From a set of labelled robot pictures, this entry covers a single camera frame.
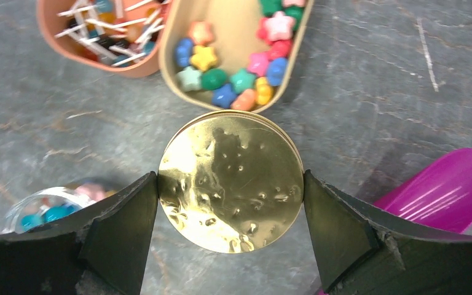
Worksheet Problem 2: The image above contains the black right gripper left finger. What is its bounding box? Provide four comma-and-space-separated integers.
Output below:
0, 172, 158, 294

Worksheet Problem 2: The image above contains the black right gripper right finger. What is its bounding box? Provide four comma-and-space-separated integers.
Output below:
304, 171, 472, 294

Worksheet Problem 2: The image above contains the clear round plastic jar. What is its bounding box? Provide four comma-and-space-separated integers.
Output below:
0, 178, 120, 234

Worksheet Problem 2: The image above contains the magenta plastic scoop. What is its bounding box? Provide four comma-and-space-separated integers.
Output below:
317, 148, 472, 295

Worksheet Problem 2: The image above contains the gold round lid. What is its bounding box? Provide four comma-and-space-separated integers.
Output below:
158, 110, 304, 254

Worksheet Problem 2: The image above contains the orange tray of lollipops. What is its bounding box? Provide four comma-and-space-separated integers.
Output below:
37, 1, 171, 77

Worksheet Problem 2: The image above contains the beige tray of star candies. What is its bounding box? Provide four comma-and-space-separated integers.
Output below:
159, 0, 313, 113

